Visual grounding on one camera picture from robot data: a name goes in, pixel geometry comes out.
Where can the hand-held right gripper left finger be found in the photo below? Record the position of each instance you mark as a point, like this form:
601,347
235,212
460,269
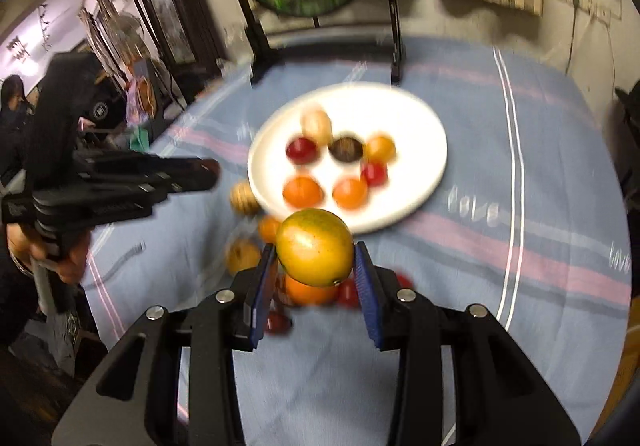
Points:
262,296

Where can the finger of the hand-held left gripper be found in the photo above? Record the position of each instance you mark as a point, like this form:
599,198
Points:
190,173
100,206

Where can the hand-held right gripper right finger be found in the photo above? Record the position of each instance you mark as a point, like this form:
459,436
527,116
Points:
370,301

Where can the large orange tangerine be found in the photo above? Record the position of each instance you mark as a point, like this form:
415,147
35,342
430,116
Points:
310,295

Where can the tan speckled passion fruit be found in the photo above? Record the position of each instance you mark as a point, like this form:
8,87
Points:
243,197

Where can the small orange tangerine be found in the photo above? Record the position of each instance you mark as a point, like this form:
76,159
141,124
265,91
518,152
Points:
269,228

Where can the yellow green plum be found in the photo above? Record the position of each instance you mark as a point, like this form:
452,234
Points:
315,248

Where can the pale tan passion fruit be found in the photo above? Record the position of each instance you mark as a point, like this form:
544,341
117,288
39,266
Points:
316,125

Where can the yellow orange tangerine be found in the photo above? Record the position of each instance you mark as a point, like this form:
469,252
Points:
380,148

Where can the white plate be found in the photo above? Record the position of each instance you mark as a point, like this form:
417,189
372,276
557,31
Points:
415,145

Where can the person's left hand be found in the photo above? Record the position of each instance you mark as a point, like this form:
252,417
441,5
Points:
75,261

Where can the pink plastic bag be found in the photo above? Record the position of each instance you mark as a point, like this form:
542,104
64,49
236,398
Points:
136,100

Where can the blue plaid tablecloth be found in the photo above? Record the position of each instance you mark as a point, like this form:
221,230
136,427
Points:
475,150

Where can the wall sockets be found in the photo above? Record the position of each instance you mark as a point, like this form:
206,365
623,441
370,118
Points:
582,0

